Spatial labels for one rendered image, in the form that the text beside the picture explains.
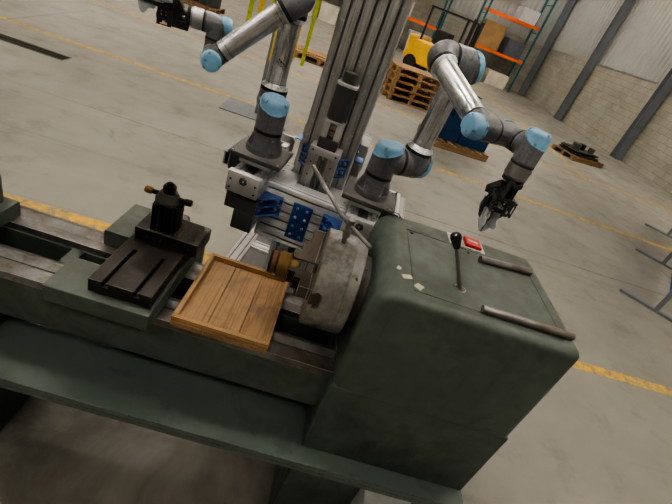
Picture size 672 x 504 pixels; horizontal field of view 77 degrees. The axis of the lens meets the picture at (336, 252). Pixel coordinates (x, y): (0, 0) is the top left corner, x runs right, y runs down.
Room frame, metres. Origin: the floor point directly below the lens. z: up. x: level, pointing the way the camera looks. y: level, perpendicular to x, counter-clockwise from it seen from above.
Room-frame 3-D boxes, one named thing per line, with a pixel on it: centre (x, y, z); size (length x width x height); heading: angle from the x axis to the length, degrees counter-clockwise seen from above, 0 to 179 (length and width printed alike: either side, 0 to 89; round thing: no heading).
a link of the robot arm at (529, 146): (1.36, -0.43, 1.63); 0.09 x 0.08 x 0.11; 33
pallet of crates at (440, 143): (8.24, -1.26, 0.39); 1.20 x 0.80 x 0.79; 107
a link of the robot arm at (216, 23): (1.72, 0.74, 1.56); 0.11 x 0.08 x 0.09; 113
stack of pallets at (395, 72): (10.78, -0.17, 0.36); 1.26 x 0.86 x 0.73; 111
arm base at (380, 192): (1.71, -0.04, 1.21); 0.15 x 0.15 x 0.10
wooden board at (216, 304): (1.08, 0.25, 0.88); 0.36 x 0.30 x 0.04; 6
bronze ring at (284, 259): (1.09, 0.14, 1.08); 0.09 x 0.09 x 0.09; 7
